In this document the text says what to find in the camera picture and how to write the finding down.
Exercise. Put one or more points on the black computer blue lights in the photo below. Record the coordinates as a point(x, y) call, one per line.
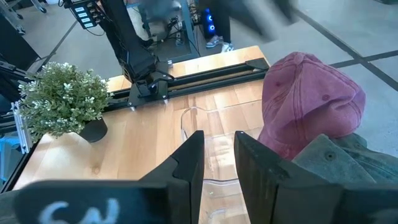
point(210, 21)

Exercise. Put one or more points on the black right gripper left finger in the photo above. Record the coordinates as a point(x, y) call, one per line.
point(174, 193)

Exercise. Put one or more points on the dark green cap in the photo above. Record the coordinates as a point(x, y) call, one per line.
point(345, 161)

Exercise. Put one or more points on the person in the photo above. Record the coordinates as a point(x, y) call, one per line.
point(222, 21)

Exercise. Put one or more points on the black aluminium table frame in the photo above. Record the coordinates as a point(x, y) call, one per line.
point(211, 80)

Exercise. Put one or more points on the clear plastic bin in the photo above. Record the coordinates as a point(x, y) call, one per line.
point(217, 130)
point(222, 202)

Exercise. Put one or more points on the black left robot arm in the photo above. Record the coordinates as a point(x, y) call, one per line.
point(130, 46)

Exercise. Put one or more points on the artificial green plant black pot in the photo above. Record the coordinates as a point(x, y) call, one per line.
point(62, 96)

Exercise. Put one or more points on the black hub white labels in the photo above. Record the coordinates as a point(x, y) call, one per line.
point(83, 14)

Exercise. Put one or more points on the maroon red cap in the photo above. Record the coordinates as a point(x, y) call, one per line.
point(308, 99)

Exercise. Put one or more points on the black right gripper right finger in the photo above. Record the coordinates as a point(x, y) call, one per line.
point(280, 196)

